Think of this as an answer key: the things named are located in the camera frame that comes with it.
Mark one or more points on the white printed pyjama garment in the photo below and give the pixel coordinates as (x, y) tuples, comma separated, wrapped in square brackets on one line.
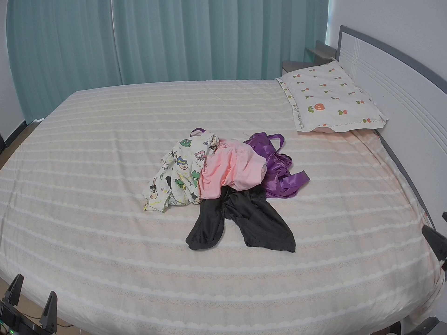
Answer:
[(178, 173)]

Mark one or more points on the pink garment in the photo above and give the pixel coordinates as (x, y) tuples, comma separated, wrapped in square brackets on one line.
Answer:
[(227, 173)]

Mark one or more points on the bed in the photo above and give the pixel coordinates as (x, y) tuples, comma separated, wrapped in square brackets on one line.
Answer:
[(104, 152)]

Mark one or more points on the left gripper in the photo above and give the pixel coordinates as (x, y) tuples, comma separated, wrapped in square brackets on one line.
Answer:
[(8, 318)]

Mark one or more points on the black T-shirt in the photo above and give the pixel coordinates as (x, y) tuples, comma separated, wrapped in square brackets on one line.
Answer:
[(244, 218)]

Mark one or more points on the blue-green curtain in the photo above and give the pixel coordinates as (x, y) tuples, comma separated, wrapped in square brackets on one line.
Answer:
[(209, 30), (63, 30)]

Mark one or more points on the purple garment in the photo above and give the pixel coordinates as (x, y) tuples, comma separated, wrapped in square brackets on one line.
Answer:
[(279, 180)]

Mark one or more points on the white printed pillow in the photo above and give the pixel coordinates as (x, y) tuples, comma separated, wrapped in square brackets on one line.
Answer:
[(324, 92)]

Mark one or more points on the grey bedside table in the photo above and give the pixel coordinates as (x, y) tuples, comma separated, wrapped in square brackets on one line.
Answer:
[(293, 66)]

